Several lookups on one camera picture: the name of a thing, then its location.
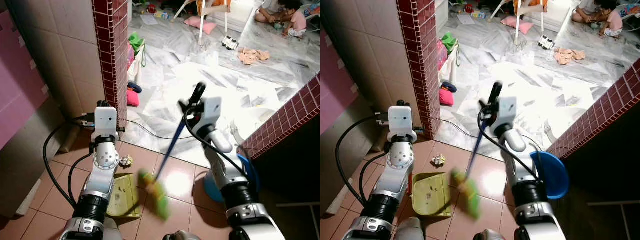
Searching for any blue-handled green broom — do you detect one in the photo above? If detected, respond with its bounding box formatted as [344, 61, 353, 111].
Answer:
[138, 111, 190, 222]
[450, 121, 487, 221]

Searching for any white hanging bag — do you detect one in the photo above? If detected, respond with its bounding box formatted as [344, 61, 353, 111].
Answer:
[440, 46, 461, 84]
[127, 45, 147, 84]

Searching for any peach crumpled cloth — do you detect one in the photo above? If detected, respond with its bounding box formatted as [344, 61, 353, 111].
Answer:
[553, 47, 587, 66]
[237, 47, 271, 66]

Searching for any pink pillow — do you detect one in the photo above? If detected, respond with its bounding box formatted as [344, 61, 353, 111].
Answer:
[183, 15, 218, 35]
[500, 15, 535, 35]

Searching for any green bag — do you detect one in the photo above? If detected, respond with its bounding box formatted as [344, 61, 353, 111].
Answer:
[128, 31, 146, 54]
[440, 31, 459, 54]

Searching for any white-legged chair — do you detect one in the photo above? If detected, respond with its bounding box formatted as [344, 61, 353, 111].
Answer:
[171, 0, 232, 47]
[487, 0, 549, 47]

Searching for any pink cabinet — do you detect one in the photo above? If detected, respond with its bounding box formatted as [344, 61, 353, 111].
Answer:
[320, 29, 359, 137]
[0, 9, 52, 152]

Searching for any blue plastic bucket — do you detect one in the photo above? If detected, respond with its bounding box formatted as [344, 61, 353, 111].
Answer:
[529, 150, 570, 200]
[203, 153, 261, 204]

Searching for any green plastic dustpan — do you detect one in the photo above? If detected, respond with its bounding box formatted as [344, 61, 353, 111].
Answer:
[106, 173, 142, 219]
[410, 172, 454, 218]

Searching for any seated adult person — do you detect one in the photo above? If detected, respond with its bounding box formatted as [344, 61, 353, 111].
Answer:
[571, 0, 602, 24]
[253, 0, 287, 24]

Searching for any child in pink shirt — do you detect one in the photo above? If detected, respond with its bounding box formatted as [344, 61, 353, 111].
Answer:
[596, 0, 625, 39]
[279, 0, 309, 39]

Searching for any grey metal rack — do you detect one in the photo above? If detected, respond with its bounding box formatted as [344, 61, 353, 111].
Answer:
[274, 201, 321, 240]
[586, 199, 640, 240]

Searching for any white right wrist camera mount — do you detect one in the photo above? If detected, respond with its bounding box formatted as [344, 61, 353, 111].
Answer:
[496, 96, 519, 132]
[199, 96, 224, 132]

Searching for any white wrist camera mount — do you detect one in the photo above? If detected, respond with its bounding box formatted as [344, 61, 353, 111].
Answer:
[199, 96, 224, 132]
[93, 106, 120, 144]
[388, 106, 416, 144]
[496, 96, 519, 132]

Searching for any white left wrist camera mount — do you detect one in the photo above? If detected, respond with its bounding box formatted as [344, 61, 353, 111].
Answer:
[93, 106, 120, 144]
[388, 106, 416, 144]

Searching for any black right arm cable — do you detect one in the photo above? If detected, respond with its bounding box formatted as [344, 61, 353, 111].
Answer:
[476, 107, 543, 182]
[182, 107, 251, 181]

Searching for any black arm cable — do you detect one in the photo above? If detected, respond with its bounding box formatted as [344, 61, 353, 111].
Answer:
[182, 107, 251, 181]
[476, 107, 543, 182]
[42, 114, 98, 212]
[334, 114, 392, 207]

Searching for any thin black floor cable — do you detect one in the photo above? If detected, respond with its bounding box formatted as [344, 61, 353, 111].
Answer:
[439, 118, 482, 140]
[124, 119, 195, 141]

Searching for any white curved hose piece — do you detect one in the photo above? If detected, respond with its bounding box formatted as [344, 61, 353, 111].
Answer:
[229, 119, 247, 147]
[543, 119, 559, 147]

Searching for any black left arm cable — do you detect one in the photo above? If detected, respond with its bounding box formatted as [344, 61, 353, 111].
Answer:
[42, 114, 98, 212]
[334, 114, 392, 207]

